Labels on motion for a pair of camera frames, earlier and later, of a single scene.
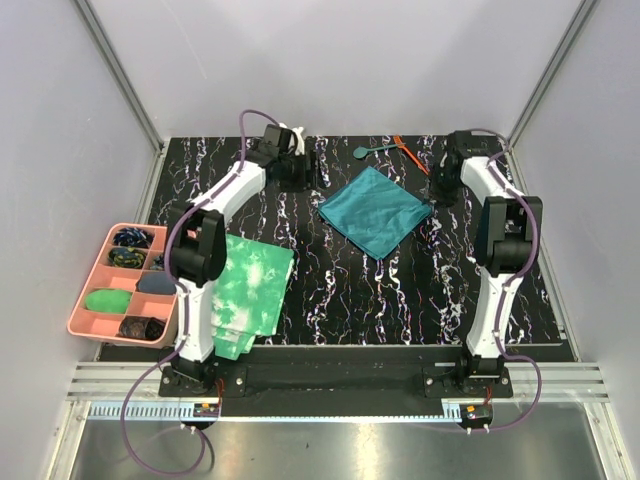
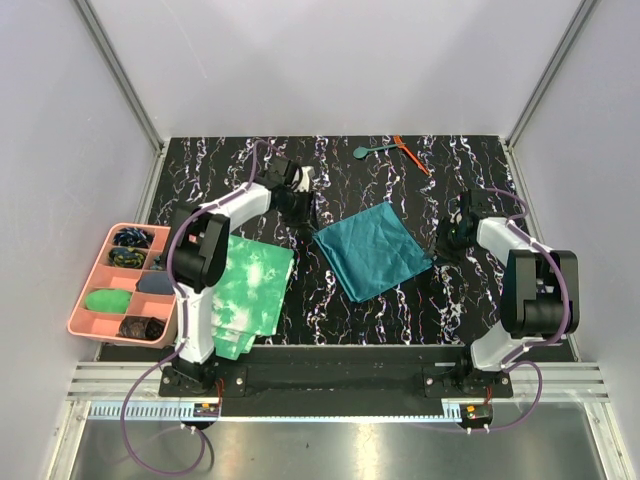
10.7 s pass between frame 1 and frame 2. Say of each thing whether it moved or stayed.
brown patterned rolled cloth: stayed
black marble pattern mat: stayed
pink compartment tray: stayed
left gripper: moved
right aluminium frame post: stayed
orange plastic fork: stayed
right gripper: moved
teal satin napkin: moved
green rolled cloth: stayed
